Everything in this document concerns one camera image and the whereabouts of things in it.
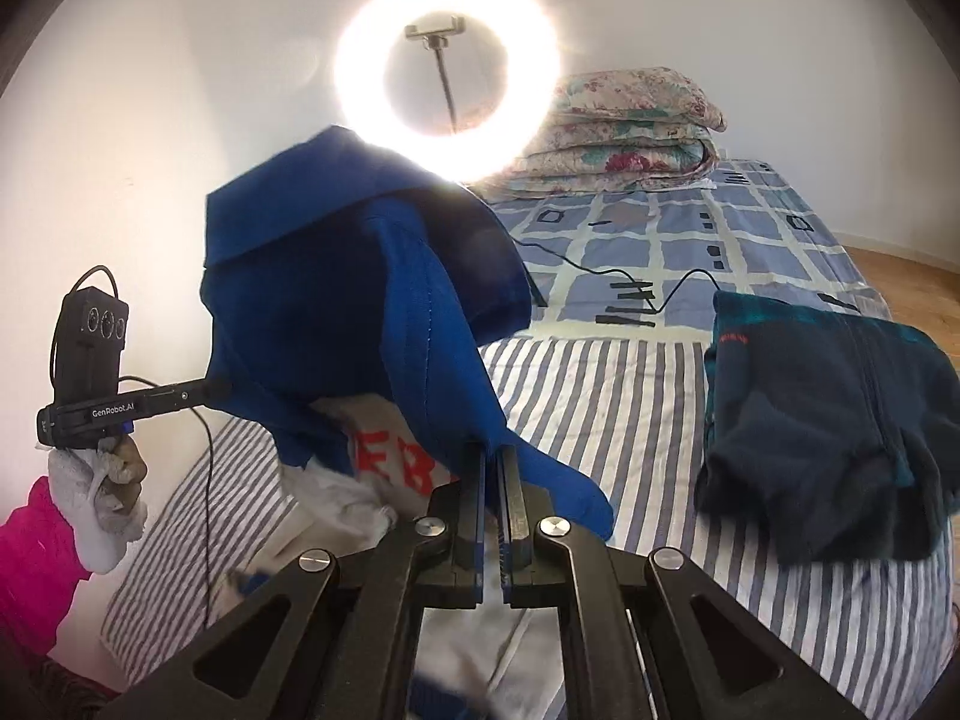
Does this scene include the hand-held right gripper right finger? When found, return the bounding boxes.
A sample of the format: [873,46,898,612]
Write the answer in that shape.
[496,446,871,720]

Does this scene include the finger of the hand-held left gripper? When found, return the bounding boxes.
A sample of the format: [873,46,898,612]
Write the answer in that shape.
[154,377,233,412]

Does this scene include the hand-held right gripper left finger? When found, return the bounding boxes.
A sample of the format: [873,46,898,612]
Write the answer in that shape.
[97,444,485,720]

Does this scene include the beige and blue work jacket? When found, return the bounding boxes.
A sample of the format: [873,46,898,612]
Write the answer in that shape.
[201,124,616,720]

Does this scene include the person's left hand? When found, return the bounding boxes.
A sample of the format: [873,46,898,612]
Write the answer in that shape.
[46,431,149,572]

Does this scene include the blue striped quilted mat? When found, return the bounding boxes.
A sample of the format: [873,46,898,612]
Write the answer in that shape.
[97,334,953,720]

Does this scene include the dark fleece garment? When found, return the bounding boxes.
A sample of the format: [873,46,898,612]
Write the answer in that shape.
[694,289,960,565]

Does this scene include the blue checked bed sheet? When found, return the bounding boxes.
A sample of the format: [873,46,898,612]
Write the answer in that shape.
[469,157,897,346]

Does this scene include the folded floral quilt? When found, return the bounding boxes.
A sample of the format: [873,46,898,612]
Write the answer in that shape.
[480,66,730,200]

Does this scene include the phone holder clamp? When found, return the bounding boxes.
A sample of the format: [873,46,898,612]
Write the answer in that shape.
[403,13,467,136]

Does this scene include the black ring light cable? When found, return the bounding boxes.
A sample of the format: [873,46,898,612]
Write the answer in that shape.
[510,236,721,316]

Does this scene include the white ring light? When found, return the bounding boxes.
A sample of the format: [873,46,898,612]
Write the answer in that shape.
[334,0,563,185]

